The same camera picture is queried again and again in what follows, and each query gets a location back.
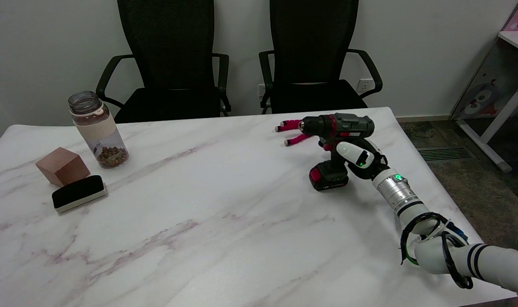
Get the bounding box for pink flexible mini tripod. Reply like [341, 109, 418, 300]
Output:
[275, 119, 313, 147]

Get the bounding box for white desk with grey panel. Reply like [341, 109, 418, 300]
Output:
[450, 31, 518, 173]

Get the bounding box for black mesh office chair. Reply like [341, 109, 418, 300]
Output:
[259, 0, 383, 115]
[96, 0, 232, 124]

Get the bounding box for dark green red power screwdriver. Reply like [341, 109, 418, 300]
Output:
[299, 113, 375, 192]

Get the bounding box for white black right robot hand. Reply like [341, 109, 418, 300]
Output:
[336, 139, 390, 180]

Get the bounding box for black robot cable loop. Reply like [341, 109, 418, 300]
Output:
[399, 212, 475, 290]

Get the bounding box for dark floor vent grille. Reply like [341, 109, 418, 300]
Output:
[417, 147, 474, 162]

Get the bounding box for brown wooden cube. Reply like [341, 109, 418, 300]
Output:
[35, 147, 91, 187]

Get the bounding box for black white board eraser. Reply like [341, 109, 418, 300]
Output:
[52, 175, 108, 214]

